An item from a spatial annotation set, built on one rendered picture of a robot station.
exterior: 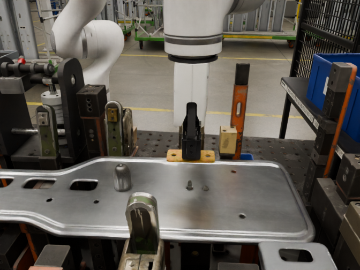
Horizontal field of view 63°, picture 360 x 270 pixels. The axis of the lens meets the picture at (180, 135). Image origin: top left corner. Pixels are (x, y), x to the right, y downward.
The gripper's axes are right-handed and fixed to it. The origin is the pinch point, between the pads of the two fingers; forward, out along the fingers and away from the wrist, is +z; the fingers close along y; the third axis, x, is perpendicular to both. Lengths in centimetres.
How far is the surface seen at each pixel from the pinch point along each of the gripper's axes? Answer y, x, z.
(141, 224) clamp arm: 17.8, -5.8, 1.5
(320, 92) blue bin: -34.9, 34.9, 2.3
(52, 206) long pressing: 6.3, -23.7, 9.3
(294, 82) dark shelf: -58, 35, 7
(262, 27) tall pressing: -695, 153, 70
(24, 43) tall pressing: -388, -250, 54
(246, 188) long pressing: -0.5, 10.4, 9.5
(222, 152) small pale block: -10.9, 6.6, 7.8
